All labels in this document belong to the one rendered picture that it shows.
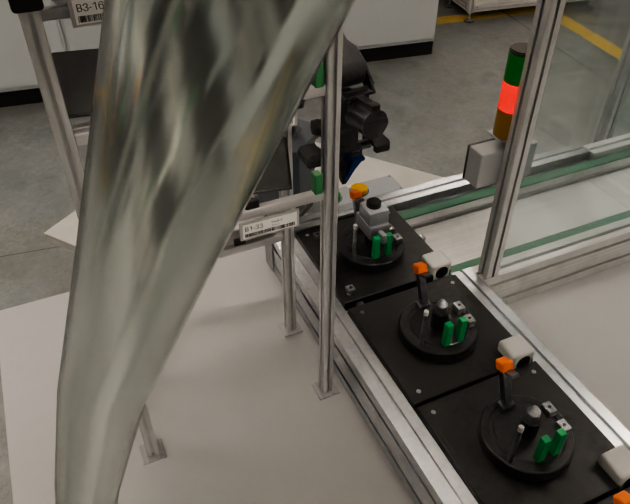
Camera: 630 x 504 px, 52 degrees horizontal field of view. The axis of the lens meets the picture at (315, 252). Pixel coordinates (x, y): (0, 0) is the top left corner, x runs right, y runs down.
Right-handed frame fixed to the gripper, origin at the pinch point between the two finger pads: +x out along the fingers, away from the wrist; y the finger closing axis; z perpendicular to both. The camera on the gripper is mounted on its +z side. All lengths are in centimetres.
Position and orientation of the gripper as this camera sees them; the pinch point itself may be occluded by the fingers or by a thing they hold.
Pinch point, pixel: (343, 169)
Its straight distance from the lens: 136.3
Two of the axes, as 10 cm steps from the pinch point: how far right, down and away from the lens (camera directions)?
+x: 0.1, 7.7, 6.3
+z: -3.9, -5.8, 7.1
